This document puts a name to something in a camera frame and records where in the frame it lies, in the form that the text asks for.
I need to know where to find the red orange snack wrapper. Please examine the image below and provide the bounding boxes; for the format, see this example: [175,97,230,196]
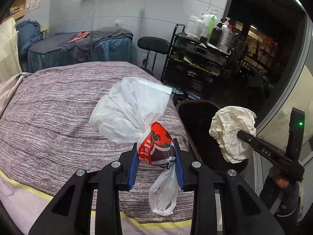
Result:
[137,122,176,169]

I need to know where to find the white plastic bag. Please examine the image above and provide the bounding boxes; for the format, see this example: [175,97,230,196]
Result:
[89,77,179,216]

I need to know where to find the white tissue paper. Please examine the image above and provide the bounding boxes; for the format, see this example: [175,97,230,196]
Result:
[209,106,257,163]

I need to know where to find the black mesh rolling cart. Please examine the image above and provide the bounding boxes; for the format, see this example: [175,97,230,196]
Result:
[161,24,233,103]

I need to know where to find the black round stool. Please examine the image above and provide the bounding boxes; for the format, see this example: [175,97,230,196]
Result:
[137,37,170,76]

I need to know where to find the massage bed blue skirt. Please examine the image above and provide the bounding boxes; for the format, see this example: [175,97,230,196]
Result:
[23,27,133,73]

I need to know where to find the red cloth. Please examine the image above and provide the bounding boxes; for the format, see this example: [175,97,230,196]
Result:
[70,31,90,42]

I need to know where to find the white pump bottles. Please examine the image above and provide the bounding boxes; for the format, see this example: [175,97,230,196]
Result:
[185,9,233,55]

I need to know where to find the pink polka dot blanket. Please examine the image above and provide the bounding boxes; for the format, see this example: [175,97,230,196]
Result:
[0,72,32,116]

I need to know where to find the cream cloth covered chair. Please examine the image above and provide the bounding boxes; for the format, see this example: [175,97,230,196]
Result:
[0,18,22,83]

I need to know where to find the blue cloth pile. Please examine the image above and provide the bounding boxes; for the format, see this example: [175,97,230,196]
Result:
[16,20,43,55]

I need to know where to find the wooden bookcase shelf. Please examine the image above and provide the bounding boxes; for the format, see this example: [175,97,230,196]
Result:
[1,0,27,23]

